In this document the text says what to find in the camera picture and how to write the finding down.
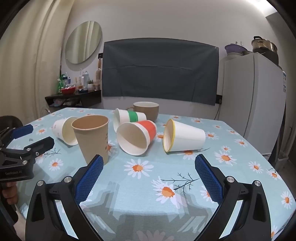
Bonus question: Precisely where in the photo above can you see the purple bowl on fridge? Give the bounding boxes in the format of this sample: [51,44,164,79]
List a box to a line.
[225,44,247,56]

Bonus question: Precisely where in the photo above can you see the dark wall shelf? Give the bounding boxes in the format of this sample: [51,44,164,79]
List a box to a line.
[45,90,101,108]

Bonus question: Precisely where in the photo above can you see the brown paper cup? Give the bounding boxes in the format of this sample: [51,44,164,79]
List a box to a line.
[71,115,109,164]

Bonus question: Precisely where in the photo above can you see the white cup orange band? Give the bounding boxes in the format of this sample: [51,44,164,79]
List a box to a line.
[116,120,157,156]

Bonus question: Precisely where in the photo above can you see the white bottle on shelf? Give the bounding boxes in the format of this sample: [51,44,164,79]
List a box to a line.
[82,71,90,87]

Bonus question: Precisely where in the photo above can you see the floral light blue tablecloth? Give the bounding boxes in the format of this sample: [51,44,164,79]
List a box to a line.
[9,107,296,241]

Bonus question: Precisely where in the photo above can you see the brown ceramic mug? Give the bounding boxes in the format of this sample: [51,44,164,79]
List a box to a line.
[126,101,159,122]

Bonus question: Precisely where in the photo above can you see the red bowl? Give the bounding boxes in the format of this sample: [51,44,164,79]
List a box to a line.
[61,86,76,95]

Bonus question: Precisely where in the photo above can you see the white cup green band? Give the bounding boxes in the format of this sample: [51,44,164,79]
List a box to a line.
[113,108,147,132]

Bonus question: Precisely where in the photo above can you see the white cup yellow rim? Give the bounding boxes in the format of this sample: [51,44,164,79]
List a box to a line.
[163,119,206,153]

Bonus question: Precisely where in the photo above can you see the white refrigerator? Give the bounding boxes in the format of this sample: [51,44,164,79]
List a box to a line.
[218,53,287,154]

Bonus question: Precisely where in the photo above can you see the person's hand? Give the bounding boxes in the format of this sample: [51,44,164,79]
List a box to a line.
[2,182,19,205]

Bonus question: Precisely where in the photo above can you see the oval wall mirror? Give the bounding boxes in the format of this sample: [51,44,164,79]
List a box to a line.
[65,21,102,64]

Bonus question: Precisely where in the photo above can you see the metal pot on fridge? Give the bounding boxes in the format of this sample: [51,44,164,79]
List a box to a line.
[251,36,279,66]

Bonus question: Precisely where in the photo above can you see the white paper cup pink hearts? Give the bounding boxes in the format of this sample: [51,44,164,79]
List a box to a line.
[52,116,78,146]

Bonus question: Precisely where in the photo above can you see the small potted plant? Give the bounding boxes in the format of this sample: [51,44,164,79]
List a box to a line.
[87,80,94,91]

